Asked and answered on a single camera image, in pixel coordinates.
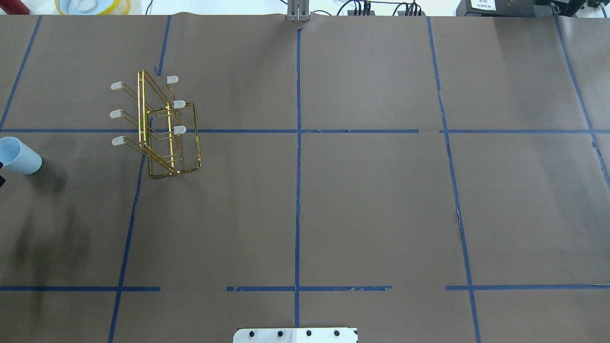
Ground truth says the red bottle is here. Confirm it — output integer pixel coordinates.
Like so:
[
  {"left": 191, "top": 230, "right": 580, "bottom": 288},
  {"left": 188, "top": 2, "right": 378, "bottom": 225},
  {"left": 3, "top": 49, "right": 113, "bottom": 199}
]
[{"left": 0, "top": 0, "right": 31, "bottom": 15}]

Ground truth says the yellow tape roll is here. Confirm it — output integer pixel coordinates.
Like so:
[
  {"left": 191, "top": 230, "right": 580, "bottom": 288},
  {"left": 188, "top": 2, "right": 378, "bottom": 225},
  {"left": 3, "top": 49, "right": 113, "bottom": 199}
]
[{"left": 54, "top": 0, "right": 131, "bottom": 16}]

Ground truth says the black desktop computer box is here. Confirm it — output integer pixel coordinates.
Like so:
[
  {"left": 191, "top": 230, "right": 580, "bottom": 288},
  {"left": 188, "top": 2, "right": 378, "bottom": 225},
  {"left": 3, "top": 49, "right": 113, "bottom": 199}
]
[{"left": 456, "top": 0, "right": 555, "bottom": 18}]

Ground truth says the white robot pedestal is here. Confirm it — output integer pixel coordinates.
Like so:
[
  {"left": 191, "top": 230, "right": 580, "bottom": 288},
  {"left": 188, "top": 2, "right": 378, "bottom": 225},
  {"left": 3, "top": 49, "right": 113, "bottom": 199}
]
[{"left": 233, "top": 327, "right": 359, "bottom": 343}]

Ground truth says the light blue plastic cup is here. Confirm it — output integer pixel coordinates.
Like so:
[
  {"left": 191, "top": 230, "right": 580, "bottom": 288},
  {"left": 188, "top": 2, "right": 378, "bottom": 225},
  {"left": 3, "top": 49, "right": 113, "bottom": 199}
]
[{"left": 0, "top": 137, "right": 43, "bottom": 174}]

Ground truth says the gold wire cup holder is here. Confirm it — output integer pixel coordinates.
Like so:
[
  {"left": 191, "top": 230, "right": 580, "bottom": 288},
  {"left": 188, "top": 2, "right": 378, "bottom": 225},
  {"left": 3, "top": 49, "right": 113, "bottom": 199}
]
[{"left": 109, "top": 69, "right": 203, "bottom": 179}]

